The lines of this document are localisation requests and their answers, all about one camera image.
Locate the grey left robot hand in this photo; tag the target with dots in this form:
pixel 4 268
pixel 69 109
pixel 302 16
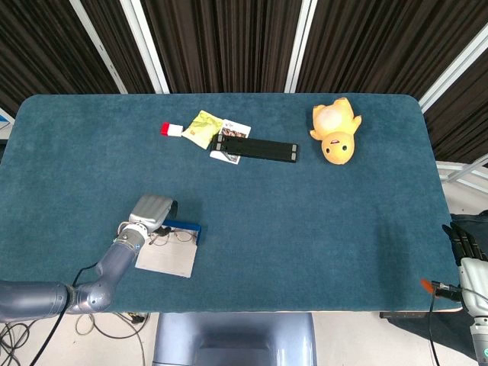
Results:
pixel 150 211

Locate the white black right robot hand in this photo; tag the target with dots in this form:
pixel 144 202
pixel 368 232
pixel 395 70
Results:
pixel 474 282

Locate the grey box with blue edge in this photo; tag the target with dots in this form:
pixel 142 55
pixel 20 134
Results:
pixel 167 261

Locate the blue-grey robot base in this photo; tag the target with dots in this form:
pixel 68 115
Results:
pixel 232 339

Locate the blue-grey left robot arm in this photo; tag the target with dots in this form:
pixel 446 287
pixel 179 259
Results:
pixel 91 293

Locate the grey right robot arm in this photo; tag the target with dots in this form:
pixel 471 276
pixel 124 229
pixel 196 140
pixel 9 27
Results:
pixel 479 339

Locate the red and white small box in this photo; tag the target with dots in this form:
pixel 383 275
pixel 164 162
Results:
pixel 171 129

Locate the dark fabric bag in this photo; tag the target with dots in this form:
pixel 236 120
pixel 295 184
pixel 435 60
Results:
pixel 470 221

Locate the black power strip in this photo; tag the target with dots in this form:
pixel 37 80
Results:
pixel 400 315

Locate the yellow snack packet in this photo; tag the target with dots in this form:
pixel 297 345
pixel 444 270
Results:
pixel 200 127

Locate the teal table cloth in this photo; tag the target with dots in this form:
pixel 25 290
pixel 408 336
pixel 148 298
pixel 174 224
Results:
pixel 267 228

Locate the white printed card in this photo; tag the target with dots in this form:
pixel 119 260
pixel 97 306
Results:
pixel 238 129

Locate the black rectangular bar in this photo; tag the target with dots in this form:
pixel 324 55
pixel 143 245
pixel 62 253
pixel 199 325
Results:
pixel 259 148

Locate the white and blue board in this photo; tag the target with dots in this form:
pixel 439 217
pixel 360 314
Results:
pixel 4 122

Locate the dark brown pleated curtain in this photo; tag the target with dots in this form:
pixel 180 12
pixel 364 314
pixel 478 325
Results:
pixel 228 38

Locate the yellow plush toy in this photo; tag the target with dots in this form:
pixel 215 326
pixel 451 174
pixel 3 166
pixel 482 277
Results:
pixel 335 137

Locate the aluminium frame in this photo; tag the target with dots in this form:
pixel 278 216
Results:
pixel 461 173

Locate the thin white partition post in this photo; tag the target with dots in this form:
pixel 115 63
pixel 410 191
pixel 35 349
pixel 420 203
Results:
pixel 99 45

